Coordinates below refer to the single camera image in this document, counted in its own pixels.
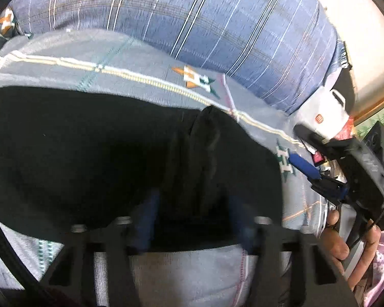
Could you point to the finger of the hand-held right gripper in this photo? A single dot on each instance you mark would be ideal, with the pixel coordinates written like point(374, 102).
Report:
point(312, 136)
point(302, 166)

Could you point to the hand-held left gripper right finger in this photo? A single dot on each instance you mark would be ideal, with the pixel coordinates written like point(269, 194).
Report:
point(240, 222)

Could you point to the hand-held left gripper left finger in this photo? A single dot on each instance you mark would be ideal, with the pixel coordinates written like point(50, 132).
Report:
point(144, 219)

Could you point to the black pants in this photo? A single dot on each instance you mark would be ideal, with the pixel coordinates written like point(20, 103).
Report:
point(83, 153)

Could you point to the person's right hand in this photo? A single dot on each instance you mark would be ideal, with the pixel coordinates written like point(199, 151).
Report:
point(337, 246)

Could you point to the small red box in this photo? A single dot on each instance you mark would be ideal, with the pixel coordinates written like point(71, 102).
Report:
point(317, 158)

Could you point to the red packet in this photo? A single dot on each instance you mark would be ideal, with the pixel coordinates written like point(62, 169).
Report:
point(345, 130)

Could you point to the grey star-print blanket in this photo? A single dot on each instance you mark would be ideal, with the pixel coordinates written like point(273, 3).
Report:
point(140, 70)

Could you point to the blue plaid pillow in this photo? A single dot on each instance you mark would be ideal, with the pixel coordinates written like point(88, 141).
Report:
point(195, 22)

